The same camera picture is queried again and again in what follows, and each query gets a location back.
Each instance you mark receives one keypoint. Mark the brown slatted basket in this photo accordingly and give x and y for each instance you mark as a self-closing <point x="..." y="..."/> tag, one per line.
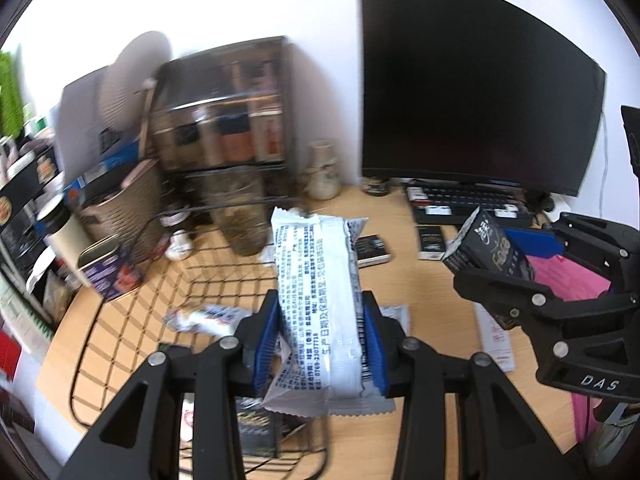
<point x="125" y="200"/>

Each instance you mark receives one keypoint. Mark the long white snack packet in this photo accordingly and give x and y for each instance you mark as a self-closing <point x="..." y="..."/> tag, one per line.
<point x="495" y="345"/>

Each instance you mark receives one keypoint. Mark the clear glass cup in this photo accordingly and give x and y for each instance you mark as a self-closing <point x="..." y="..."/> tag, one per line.
<point x="242" y="220"/>

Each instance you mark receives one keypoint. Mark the grey flat panel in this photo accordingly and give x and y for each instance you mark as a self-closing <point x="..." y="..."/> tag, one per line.
<point x="80" y="115"/>

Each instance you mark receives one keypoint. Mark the smoky acrylic storage cabinet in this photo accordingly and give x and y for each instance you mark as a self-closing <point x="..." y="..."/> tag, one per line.
<point x="220" y="110"/>

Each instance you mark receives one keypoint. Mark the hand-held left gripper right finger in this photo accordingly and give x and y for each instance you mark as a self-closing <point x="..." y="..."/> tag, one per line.
<point x="376" y="347"/>

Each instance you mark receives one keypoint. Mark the black tissue pack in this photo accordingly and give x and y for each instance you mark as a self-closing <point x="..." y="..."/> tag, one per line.
<point x="487" y="242"/>

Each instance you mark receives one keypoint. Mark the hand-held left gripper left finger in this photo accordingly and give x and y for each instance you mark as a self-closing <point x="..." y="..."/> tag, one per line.
<point x="265" y="345"/>

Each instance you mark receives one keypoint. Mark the white round fan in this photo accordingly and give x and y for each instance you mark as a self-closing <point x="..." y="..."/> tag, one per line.
<point x="132" y="80"/>

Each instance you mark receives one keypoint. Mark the pink mouse mat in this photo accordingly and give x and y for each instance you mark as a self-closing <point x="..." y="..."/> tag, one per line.
<point x="570" y="275"/>

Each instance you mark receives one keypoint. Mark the black power adapter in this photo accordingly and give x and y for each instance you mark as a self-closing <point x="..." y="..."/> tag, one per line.
<point x="547" y="202"/>

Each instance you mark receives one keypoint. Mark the blue cardboard box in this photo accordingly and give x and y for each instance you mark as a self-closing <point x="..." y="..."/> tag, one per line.
<point x="100" y="172"/>

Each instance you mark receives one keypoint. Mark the black curved monitor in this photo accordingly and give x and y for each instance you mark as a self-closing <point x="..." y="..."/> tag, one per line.
<point x="475" y="85"/>

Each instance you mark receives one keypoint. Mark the cream ceramic vase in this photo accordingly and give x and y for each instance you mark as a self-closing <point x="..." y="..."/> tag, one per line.
<point x="321" y="172"/>

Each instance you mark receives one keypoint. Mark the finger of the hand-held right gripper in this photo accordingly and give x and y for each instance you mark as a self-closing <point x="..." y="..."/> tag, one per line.
<point x="540" y="245"/>
<point x="500" y="292"/>

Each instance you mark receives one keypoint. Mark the pile of black tissue packets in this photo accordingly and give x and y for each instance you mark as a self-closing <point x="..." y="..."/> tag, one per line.
<point x="375" y="249"/>

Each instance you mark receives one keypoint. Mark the blue metal tin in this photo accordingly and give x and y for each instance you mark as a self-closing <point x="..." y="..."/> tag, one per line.
<point x="110" y="272"/>

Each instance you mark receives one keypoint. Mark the black mechanical keyboard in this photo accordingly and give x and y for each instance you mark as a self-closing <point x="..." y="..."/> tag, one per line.
<point x="450" y="197"/>

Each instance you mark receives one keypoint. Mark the white snack packet with barcode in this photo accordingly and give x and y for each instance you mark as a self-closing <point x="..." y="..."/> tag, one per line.
<point x="320" y="300"/>

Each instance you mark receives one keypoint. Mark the white snack packet black text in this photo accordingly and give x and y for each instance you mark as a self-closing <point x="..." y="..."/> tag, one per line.
<point x="396" y="316"/>

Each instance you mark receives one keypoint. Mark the wooden desktop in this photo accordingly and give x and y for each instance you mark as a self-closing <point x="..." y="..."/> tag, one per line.
<point x="440" y="320"/>

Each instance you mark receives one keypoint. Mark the blue print snack packet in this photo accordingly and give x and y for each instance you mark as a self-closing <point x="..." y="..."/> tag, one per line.
<point x="210" y="317"/>

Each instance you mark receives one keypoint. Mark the small dark bottle white label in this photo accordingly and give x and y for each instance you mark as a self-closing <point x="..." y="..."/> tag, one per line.
<point x="174" y="217"/>

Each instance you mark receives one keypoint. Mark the white tumbler black lid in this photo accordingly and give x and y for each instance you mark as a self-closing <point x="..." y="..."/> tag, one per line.
<point x="65" y="245"/>

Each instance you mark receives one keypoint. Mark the small dark jar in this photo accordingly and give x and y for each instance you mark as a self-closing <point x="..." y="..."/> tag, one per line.
<point x="375" y="186"/>

